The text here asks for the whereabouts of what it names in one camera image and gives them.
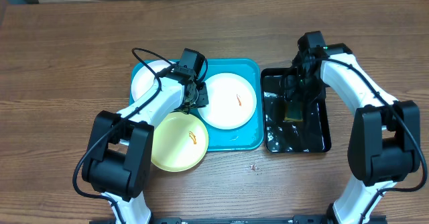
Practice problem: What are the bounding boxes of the yellow plate with sauce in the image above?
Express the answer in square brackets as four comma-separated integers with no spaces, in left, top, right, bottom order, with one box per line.
[151,112,209,172]

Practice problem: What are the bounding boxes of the small crumbs on table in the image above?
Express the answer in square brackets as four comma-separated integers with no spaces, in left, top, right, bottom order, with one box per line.
[249,162,262,175]

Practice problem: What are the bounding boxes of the white plate with red squiggle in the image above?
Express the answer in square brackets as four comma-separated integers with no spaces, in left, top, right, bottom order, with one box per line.
[129,60,169,105]

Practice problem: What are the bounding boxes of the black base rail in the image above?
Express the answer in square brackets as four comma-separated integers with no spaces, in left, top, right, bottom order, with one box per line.
[89,214,388,224]

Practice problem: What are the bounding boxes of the teal plastic tray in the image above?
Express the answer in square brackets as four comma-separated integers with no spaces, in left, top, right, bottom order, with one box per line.
[128,58,265,152]

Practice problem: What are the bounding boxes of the green yellow sponge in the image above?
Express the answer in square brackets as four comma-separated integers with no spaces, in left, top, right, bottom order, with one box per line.
[284,101,303,122]

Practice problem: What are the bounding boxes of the black rectangular water tray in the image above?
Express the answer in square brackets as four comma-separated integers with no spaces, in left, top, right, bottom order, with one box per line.
[261,68,332,153]

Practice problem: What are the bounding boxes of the white plate with ketchup streak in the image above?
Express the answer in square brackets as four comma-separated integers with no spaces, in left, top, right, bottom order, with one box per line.
[198,73,257,130]

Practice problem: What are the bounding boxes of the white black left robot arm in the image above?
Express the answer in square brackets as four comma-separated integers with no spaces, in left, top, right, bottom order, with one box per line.
[72,48,208,224]

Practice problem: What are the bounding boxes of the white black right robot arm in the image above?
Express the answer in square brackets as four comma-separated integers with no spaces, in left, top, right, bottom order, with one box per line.
[280,31,428,223]

